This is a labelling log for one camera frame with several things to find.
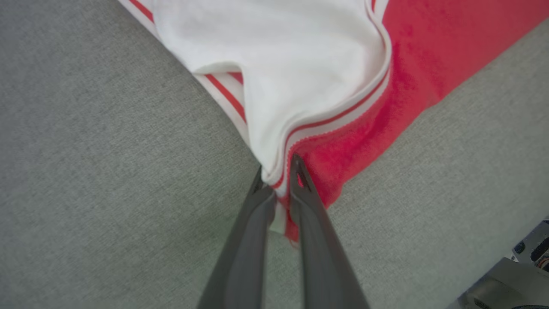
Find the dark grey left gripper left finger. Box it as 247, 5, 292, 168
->
197, 165, 278, 309

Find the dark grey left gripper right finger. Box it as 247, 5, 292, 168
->
289, 154, 371, 309

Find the red and white jersey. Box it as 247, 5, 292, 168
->
118, 0, 549, 243

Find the grey fabric sofa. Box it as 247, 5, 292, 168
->
0, 0, 549, 309

